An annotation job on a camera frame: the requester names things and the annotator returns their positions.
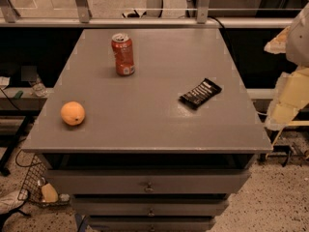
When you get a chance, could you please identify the red soda can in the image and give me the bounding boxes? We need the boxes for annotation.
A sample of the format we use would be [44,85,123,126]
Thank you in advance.
[111,33,135,76]

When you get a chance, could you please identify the yellow bottle in basket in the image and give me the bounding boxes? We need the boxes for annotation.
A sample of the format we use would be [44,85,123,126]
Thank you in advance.
[42,184,59,203]

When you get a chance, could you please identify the orange fruit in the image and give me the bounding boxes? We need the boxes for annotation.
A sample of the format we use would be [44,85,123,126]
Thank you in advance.
[61,101,85,126]

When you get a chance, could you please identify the metal railing frame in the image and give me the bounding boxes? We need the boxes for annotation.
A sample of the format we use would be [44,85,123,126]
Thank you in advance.
[1,0,308,28]

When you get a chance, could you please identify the yellow metal stand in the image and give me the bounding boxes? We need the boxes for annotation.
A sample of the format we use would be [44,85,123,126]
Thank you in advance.
[258,121,309,166]

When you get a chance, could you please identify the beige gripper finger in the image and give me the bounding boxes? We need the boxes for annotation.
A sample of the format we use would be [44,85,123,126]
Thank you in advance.
[265,66,309,131]
[264,26,290,54]

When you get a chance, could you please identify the wire basket on floor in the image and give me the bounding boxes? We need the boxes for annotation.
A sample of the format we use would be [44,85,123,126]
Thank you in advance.
[17,156,70,208]

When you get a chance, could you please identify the black rxbar chocolate bar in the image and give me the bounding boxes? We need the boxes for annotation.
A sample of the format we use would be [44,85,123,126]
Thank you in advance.
[179,78,222,109]

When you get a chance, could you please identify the clear plastic bottle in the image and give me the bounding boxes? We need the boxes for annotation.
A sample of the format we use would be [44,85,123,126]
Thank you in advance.
[30,76,47,97]

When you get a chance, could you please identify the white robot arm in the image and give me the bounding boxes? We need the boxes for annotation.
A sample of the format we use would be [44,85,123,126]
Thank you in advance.
[264,5,309,131]

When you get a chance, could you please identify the grey drawer cabinet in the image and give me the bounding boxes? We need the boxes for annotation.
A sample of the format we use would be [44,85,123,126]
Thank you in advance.
[23,29,271,232]

